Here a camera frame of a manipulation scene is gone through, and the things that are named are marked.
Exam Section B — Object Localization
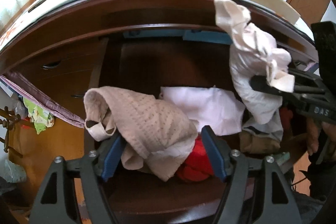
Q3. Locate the white underwear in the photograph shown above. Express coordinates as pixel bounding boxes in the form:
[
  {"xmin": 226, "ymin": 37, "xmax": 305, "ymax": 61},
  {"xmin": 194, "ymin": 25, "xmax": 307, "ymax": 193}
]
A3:
[{"xmin": 214, "ymin": 0, "xmax": 295, "ymax": 124}]

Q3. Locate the bright red cloth ball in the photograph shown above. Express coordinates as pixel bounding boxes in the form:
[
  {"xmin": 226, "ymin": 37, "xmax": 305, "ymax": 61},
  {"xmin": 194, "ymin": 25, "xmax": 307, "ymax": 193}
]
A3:
[{"xmin": 175, "ymin": 135, "xmax": 214, "ymax": 182}]

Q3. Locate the pale pink garment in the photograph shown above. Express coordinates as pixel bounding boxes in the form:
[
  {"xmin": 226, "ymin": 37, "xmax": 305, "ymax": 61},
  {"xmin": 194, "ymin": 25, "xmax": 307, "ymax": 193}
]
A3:
[{"xmin": 160, "ymin": 87, "xmax": 245, "ymax": 136}]

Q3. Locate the beige knit underwear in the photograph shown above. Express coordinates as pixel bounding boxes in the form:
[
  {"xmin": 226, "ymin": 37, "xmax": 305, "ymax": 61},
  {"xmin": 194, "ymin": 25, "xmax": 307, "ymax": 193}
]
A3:
[{"xmin": 84, "ymin": 86, "xmax": 198, "ymax": 181}]

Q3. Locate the brown garment in drawer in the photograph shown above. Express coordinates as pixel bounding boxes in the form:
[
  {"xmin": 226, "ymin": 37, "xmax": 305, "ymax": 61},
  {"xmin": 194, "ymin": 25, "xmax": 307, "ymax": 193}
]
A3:
[{"xmin": 239, "ymin": 131, "xmax": 280, "ymax": 154}]

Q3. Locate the dark wooden drawer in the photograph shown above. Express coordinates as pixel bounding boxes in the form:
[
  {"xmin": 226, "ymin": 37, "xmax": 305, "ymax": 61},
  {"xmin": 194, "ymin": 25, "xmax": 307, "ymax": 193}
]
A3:
[{"xmin": 84, "ymin": 37, "xmax": 310, "ymax": 224}]

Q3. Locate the person's right hand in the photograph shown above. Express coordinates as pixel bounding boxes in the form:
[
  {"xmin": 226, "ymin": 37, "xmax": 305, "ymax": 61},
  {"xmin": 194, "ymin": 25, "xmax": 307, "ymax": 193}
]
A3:
[{"xmin": 307, "ymin": 117, "xmax": 336, "ymax": 156}]

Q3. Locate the green patterned cloth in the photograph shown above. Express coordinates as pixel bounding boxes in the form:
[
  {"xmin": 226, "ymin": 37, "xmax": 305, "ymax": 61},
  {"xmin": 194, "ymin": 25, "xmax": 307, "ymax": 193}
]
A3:
[{"xmin": 23, "ymin": 98, "xmax": 55, "ymax": 135}]

